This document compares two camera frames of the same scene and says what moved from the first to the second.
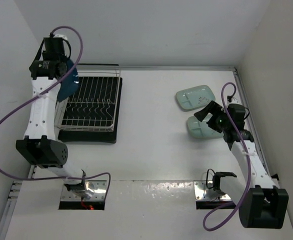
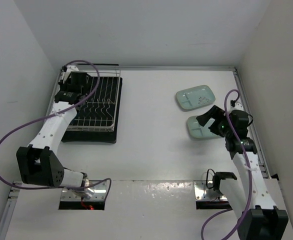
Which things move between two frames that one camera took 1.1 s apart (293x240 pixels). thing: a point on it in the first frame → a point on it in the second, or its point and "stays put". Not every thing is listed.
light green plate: (197, 129) stays put
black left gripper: (65, 58) → (62, 83)
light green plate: (194, 97) stays put
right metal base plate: (202, 192) stays put
